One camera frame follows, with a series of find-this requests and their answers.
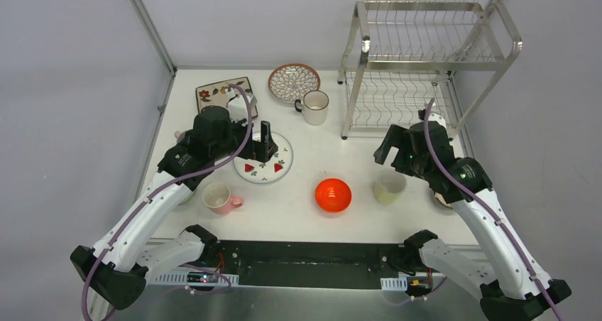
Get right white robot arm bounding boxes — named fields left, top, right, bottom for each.
left=373, top=121, right=572, bottom=320

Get steel two-tier dish rack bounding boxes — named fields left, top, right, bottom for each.
left=337, top=0, right=523, bottom=139

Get orange bowl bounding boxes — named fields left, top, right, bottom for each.
left=314, top=178, right=352, bottom=213

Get square floral plate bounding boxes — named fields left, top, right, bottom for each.
left=195, top=77, right=258, bottom=121

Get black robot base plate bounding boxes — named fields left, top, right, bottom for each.
left=192, top=240, right=443, bottom=290

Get white mug black handle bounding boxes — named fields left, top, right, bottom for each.
left=294, top=90, right=329, bottom=126

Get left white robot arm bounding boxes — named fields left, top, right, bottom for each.
left=70, top=106, right=278, bottom=310

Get brown dish under right arm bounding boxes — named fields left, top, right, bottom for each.
left=433, top=192, right=453, bottom=210

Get pink mug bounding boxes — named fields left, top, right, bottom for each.
left=202, top=183, right=244, bottom=215

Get mint green bowl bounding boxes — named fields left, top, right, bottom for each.
left=178, top=191, right=195, bottom=205

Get brown petal pattern plate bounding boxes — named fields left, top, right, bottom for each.
left=268, top=63, right=321, bottom=104

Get pale yellow mug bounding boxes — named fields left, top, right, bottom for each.
left=373, top=170, right=407, bottom=205

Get watermelon pattern round plate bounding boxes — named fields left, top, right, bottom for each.
left=233, top=132, right=294, bottom=185

